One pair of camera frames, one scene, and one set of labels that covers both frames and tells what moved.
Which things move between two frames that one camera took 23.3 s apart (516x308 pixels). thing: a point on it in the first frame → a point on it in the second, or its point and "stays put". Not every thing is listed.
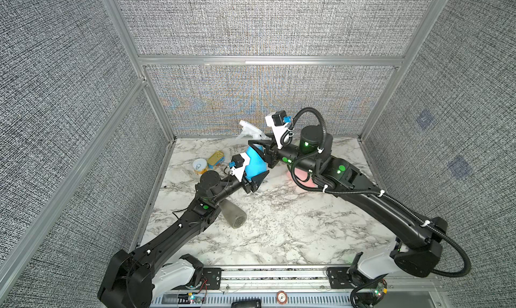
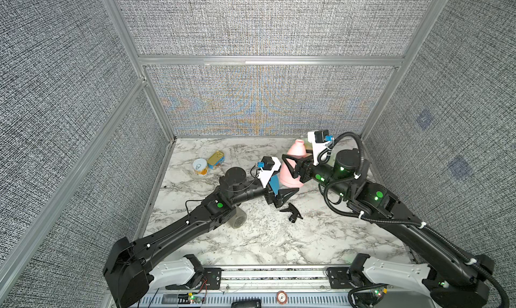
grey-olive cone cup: (236, 216) stays put
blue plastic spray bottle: (257, 165) → (274, 183)
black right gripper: (273, 159) → (308, 163)
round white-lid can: (199, 165) stays put
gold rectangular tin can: (216, 159) stays put
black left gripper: (255, 183) → (277, 200)
